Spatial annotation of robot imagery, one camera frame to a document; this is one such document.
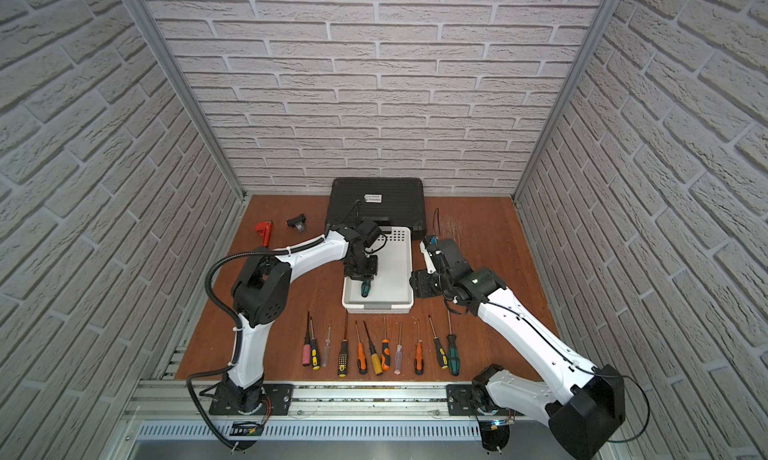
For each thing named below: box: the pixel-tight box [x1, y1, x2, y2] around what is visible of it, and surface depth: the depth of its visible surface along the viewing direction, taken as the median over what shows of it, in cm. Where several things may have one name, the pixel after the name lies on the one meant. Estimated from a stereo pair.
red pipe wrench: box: [256, 221, 273, 248], surface depth 109 cm
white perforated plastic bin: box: [342, 226, 414, 314], surface depth 93 cm
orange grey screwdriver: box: [355, 320, 368, 375], surface depth 81 cm
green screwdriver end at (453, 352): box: [447, 310, 461, 377], surface depth 81 cm
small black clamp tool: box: [287, 213, 306, 232], surface depth 112 cm
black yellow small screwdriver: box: [310, 316, 321, 371], surface depth 81 cm
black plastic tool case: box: [326, 178, 427, 240], surface depth 114 cm
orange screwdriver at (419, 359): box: [414, 319, 424, 376], surface depth 81 cm
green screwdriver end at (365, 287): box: [361, 278, 371, 298], surface depth 91 cm
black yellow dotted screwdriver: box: [338, 313, 349, 378], surface depth 79 cm
